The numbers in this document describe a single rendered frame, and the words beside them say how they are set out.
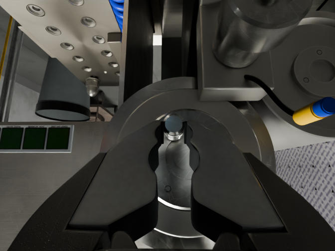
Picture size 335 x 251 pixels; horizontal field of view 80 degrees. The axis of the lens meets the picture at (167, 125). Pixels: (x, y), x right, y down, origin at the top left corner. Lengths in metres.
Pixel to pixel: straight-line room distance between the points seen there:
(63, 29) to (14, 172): 0.38
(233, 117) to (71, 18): 0.30
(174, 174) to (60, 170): 0.44
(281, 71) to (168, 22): 0.40
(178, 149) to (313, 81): 0.13
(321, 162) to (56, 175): 0.53
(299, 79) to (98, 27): 0.30
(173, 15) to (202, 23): 0.38
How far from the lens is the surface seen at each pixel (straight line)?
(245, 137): 0.17
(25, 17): 0.42
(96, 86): 0.56
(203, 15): 0.18
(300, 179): 0.37
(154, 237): 0.18
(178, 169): 0.15
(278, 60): 0.22
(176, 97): 0.17
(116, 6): 0.33
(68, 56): 0.49
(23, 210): 0.62
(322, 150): 0.32
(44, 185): 0.59
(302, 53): 0.22
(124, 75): 0.21
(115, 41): 0.38
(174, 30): 0.59
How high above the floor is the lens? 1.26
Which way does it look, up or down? 12 degrees down
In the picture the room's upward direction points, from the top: 180 degrees counter-clockwise
